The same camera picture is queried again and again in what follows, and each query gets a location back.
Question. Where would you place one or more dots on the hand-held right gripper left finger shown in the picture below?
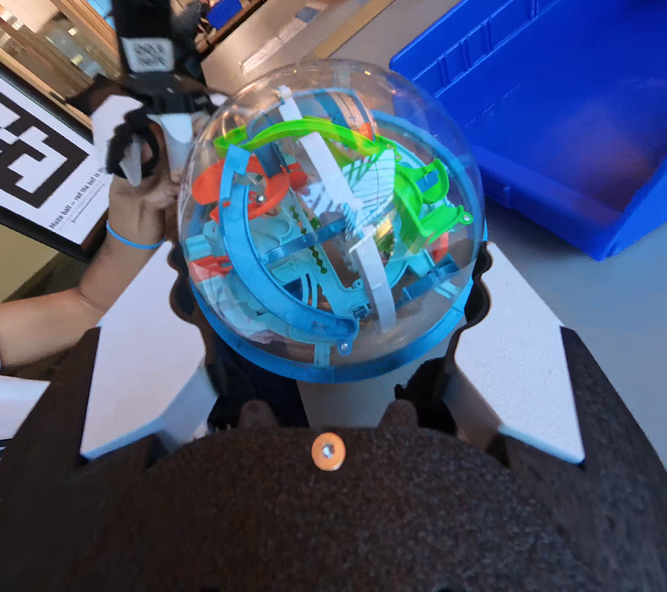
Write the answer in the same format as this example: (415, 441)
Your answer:
(140, 373)

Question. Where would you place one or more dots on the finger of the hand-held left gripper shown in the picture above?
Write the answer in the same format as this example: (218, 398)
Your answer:
(109, 120)
(174, 133)

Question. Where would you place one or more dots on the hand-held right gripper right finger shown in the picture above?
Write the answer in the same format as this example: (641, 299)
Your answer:
(516, 373)

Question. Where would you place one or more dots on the clear plastic maze ball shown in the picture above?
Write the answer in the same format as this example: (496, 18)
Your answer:
(333, 217)

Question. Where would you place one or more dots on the person's left forearm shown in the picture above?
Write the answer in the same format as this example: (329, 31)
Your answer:
(52, 326)

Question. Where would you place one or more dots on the person's left hand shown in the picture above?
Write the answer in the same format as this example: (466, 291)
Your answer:
(146, 206)

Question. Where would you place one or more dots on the black framed poster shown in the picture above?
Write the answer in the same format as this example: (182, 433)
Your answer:
(31, 154)

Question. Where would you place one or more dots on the blue wristband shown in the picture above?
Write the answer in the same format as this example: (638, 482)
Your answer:
(133, 240)

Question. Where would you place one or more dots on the white and blue paper sheet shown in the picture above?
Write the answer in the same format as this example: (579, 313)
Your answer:
(286, 34)

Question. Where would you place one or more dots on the blue plastic bin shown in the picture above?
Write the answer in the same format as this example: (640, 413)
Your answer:
(547, 107)

